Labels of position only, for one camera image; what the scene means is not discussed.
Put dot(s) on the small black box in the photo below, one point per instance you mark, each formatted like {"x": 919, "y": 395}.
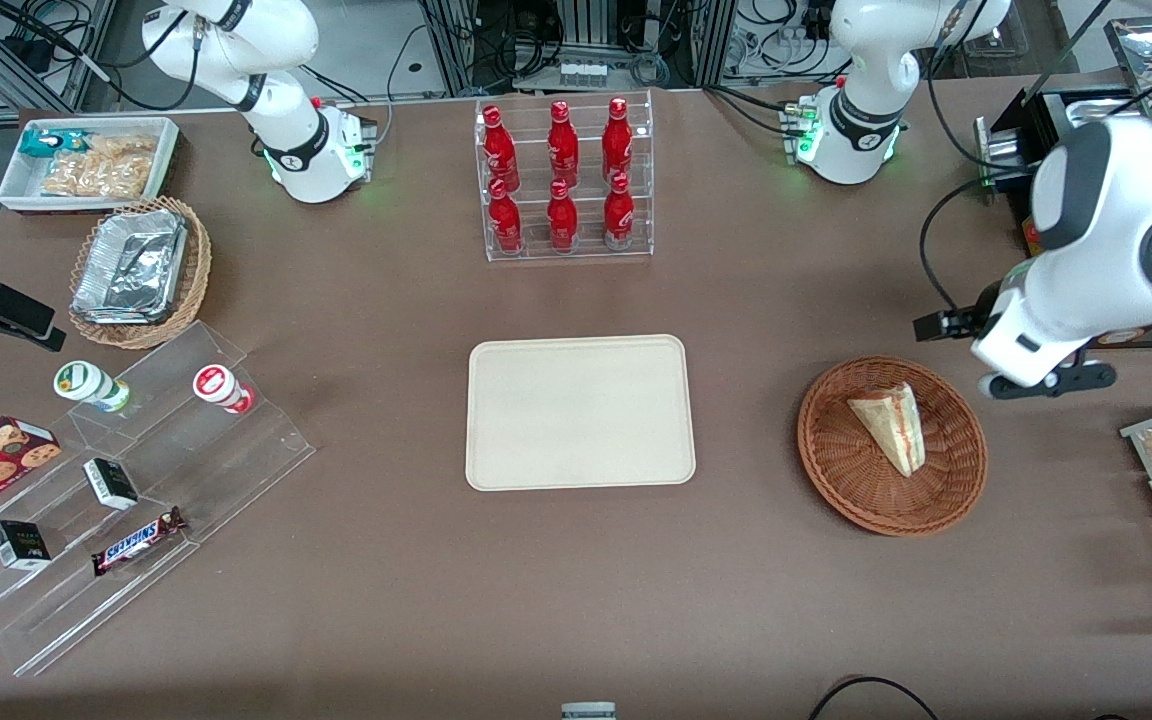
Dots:
{"x": 111, "y": 483}
{"x": 18, "y": 545}

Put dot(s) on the white rectangular snack bin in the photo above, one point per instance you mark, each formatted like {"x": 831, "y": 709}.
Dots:
{"x": 21, "y": 185}

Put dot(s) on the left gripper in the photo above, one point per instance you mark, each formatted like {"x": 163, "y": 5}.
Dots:
{"x": 982, "y": 311}

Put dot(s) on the oval tan wicker basket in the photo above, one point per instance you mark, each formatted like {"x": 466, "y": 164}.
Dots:
{"x": 194, "y": 280}

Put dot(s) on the clear acrylic bottle rack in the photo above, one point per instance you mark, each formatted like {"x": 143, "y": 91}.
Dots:
{"x": 591, "y": 245}

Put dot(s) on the small grey device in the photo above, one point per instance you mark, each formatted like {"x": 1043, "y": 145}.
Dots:
{"x": 588, "y": 712}

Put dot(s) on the black food warmer appliance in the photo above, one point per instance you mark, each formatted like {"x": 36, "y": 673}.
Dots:
{"x": 1046, "y": 115}

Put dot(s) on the Snickers chocolate bar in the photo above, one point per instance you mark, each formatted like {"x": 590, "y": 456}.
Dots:
{"x": 136, "y": 542}

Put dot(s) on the black clamp device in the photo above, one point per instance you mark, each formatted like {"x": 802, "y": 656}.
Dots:
{"x": 6, "y": 305}

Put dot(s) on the stack of foil containers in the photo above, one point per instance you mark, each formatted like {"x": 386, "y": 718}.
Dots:
{"x": 131, "y": 265}

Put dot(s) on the beige rectangular tray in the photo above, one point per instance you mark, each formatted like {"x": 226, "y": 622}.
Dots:
{"x": 579, "y": 412}

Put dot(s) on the clear acrylic step stand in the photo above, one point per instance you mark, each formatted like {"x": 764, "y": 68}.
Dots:
{"x": 226, "y": 460}

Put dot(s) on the round brown wicker basket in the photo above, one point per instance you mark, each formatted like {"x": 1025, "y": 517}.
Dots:
{"x": 836, "y": 460}

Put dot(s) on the clear bag of crackers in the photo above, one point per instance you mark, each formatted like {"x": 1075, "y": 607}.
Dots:
{"x": 101, "y": 172}

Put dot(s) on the triangle sandwich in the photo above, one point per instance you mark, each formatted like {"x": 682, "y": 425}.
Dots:
{"x": 891, "y": 425}

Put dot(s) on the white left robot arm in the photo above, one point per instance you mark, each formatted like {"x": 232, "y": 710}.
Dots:
{"x": 1106, "y": 230}

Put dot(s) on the red soda bottle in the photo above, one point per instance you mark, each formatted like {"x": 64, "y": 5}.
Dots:
{"x": 617, "y": 140}
{"x": 619, "y": 215}
{"x": 499, "y": 145}
{"x": 505, "y": 222}
{"x": 562, "y": 220}
{"x": 563, "y": 145}

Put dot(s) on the teal snack packet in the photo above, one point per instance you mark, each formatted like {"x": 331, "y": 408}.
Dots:
{"x": 46, "y": 142}

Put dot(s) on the red lid yogurt cup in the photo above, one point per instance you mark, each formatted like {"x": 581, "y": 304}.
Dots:
{"x": 216, "y": 385}

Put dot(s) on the green lid yogurt cup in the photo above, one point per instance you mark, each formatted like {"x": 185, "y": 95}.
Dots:
{"x": 86, "y": 383}

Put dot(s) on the aluminium frame rack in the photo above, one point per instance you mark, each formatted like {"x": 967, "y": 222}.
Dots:
{"x": 586, "y": 30}

